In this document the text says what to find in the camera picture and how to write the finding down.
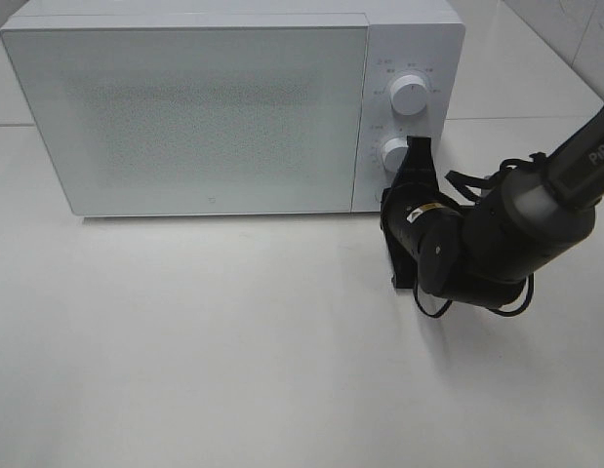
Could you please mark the white microwave door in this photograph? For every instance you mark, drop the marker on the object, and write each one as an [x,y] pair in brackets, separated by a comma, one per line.
[195,122]

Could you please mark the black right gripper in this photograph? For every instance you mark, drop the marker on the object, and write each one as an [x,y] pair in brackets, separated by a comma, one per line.
[417,167]

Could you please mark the upper white power knob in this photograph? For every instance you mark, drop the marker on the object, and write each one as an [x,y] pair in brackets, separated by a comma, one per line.
[408,94]

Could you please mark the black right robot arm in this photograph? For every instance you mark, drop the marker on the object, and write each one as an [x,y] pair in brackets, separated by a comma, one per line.
[514,222]

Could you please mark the white microwave oven body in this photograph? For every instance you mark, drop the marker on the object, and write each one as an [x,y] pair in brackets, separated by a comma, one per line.
[402,36]

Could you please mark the white timer knob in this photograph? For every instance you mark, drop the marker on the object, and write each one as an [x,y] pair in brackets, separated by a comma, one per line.
[394,152]

